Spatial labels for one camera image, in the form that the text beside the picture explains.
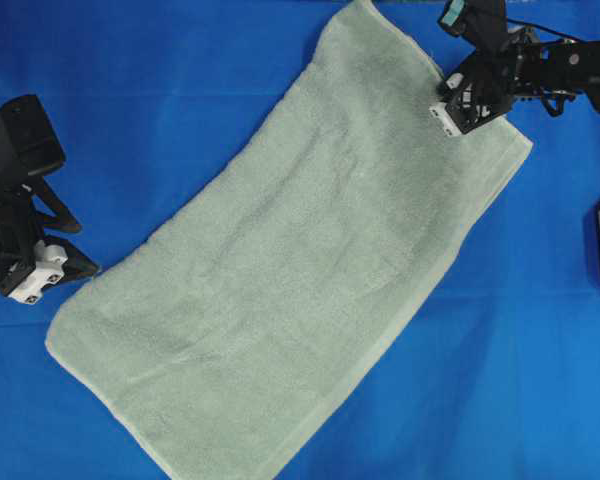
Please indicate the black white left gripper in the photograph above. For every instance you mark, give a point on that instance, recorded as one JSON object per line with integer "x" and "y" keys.
{"x": 30, "y": 260}

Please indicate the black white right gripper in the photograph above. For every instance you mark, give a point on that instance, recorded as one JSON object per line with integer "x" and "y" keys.
{"x": 486, "y": 84}

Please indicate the pale green bath towel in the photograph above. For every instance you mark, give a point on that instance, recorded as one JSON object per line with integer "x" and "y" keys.
{"x": 226, "y": 340}

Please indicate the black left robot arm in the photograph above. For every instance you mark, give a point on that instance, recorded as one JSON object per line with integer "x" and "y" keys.
{"x": 31, "y": 260}

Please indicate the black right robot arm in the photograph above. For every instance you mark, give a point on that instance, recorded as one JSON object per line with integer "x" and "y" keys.
{"x": 558, "y": 71}

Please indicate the blue table cloth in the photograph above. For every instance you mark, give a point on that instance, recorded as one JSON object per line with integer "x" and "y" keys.
{"x": 497, "y": 376}

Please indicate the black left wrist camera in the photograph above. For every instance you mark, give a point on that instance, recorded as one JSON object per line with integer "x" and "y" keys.
{"x": 29, "y": 146}

